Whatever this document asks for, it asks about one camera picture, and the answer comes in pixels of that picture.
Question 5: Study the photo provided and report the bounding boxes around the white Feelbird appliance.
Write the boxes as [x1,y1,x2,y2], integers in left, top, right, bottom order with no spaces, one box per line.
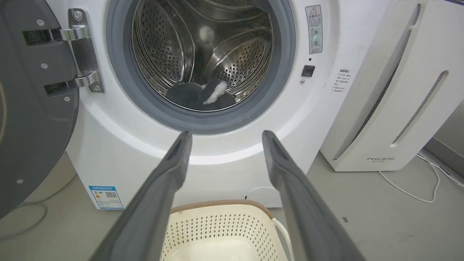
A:
[320,0,464,172]

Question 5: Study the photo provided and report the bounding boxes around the white front-load washing machine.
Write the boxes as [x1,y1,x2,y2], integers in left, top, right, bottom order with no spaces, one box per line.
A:
[45,0,399,210]

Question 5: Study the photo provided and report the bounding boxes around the warning label sticker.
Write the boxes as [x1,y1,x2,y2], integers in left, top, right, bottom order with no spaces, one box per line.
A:
[305,5,323,54]

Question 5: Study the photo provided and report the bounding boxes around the dark clothes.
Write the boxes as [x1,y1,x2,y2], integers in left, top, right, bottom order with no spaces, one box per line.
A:
[166,79,237,111]

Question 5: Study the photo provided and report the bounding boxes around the dark grey washing machine door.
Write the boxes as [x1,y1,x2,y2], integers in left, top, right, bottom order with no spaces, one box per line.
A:
[0,0,80,219]

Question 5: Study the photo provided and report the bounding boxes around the chrome door hinge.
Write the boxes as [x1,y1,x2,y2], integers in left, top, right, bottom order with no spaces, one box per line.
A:
[51,8,105,94]

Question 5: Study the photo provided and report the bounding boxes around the thin grey floor cable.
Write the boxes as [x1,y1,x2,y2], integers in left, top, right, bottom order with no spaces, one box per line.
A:
[0,174,78,240]

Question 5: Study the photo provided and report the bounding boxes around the cream perforated laundry basket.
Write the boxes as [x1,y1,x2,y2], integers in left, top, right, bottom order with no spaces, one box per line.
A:
[160,200,295,261]

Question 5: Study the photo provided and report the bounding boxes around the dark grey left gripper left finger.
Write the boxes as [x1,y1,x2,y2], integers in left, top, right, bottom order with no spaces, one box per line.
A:
[90,131,193,261]

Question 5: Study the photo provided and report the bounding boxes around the white power cable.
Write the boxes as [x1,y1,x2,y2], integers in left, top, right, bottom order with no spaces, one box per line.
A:
[378,152,464,203]

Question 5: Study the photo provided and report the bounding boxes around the stainless steel washer drum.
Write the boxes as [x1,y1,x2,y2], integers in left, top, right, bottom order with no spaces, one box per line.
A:
[131,0,273,112]

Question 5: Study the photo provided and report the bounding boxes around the blue energy label sticker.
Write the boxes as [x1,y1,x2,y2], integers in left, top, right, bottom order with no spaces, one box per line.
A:
[88,186,124,210]

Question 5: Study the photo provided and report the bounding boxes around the white text sticker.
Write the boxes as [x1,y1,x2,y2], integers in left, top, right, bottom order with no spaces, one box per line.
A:
[333,68,351,94]

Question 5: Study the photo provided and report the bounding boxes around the grey rubber door gasket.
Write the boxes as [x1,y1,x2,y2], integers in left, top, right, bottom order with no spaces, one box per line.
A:
[105,0,296,135]

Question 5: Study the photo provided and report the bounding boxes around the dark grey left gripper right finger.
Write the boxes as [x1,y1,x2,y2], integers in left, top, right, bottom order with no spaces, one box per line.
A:
[262,130,366,261]

